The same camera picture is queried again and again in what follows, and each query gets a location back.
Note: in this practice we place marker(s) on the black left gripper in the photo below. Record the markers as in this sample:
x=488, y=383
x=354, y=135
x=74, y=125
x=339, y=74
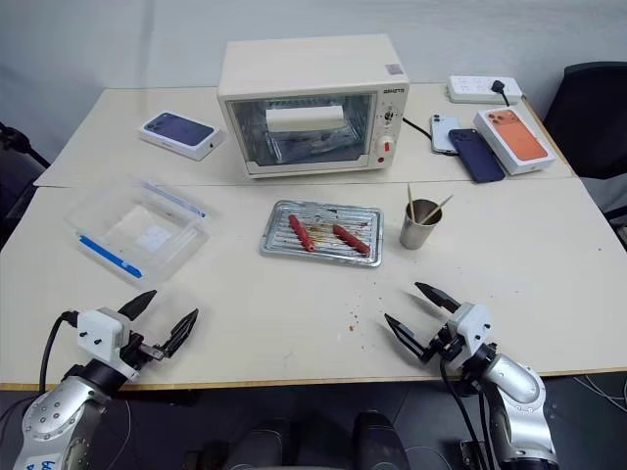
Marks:
x=137, y=350

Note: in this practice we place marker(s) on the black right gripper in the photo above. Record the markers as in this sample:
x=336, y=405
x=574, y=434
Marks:
x=440, y=345

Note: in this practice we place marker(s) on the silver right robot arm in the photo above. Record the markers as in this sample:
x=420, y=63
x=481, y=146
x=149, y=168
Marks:
x=519, y=391

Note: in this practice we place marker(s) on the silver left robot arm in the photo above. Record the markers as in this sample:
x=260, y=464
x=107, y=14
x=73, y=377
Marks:
x=54, y=416

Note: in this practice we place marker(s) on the stainless steel cup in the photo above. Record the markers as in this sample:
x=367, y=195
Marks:
x=416, y=232

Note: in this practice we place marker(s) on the clear plastic container blue clips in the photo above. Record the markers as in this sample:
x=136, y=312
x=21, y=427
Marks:
x=142, y=235

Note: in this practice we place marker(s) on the red sausage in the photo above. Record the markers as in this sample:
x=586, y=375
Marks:
x=352, y=239
x=302, y=232

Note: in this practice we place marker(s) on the silver metal baking tray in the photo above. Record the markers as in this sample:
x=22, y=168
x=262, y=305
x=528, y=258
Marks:
x=321, y=245

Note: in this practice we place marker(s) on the dark blue smartphone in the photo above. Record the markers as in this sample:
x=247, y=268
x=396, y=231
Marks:
x=477, y=156

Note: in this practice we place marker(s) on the light blue smartphone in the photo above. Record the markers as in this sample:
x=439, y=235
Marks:
x=441, y=132

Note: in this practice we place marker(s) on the purple phone box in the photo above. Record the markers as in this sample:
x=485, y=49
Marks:
x=178, y=132

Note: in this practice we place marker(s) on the dark chair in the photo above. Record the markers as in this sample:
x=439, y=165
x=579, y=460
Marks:
x=17, y=181

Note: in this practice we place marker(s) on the orange phone box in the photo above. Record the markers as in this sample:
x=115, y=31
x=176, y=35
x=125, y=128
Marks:
x=514, y=139

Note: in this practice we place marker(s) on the white power strip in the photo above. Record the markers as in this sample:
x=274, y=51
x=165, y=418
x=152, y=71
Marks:
x=465, y=88

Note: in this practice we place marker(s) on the black power plug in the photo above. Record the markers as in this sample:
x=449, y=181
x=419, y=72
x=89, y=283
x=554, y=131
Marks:
x=499, y=93

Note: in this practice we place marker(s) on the black office chair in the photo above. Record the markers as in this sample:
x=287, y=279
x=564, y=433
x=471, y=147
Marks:
x=588, y=122

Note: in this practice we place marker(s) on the cream toaster oven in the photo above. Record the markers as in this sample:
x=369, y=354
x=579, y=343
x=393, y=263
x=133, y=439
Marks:
x=303, y=68

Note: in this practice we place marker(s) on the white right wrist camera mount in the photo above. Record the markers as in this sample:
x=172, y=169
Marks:
x=471, y=325

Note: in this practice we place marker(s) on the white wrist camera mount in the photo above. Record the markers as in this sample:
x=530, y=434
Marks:
x=100, y=330
x=471, y=325

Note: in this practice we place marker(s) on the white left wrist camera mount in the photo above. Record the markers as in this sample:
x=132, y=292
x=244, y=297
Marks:
x=100, y=330

